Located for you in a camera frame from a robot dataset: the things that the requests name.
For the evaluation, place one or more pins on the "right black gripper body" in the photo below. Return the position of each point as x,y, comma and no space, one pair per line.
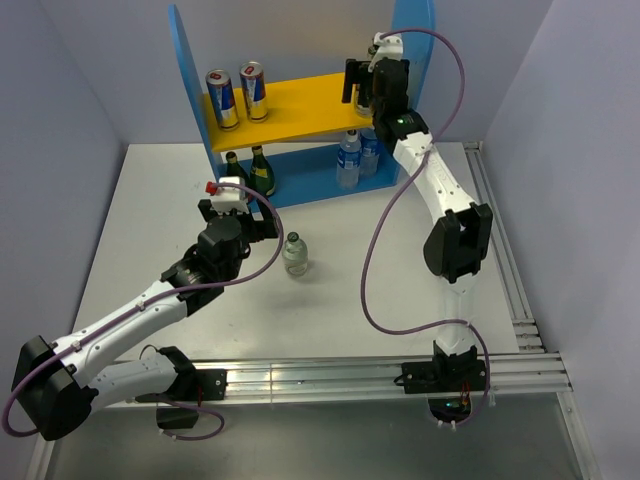
376,111

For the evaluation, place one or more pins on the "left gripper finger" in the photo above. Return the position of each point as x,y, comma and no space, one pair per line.
207,209
264,225

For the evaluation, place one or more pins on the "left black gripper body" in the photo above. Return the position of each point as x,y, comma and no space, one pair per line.
232,271

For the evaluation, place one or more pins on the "clear glass bottle green cap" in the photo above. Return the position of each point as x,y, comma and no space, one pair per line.
295,255

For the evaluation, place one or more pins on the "plastic water bottle blue cap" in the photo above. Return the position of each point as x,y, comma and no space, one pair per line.
348,160

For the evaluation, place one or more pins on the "red bull can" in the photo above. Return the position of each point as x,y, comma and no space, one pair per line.
221,94
254,90

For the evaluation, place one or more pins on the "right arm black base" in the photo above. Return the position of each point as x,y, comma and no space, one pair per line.
441,376

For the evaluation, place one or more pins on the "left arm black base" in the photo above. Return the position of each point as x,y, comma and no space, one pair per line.
183,403

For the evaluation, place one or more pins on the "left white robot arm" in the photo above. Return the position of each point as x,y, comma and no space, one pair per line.
60,384

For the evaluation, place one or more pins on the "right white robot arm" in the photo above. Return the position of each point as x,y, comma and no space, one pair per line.
459,238

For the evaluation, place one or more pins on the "blue and yellow shelf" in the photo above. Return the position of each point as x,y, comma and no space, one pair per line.
298,110

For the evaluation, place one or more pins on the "green bottle red label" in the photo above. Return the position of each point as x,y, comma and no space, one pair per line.
234,169

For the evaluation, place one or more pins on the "green bottle yellow label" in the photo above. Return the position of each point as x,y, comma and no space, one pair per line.
261,177

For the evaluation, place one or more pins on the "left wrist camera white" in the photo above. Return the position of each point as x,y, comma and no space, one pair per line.
228,198

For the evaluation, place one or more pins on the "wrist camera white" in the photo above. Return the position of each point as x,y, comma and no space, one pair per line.
228,198
385,46

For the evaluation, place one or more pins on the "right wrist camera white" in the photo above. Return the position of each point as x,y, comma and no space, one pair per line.
385,46

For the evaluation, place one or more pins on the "aluminium rail frame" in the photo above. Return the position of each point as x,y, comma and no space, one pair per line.
311,361

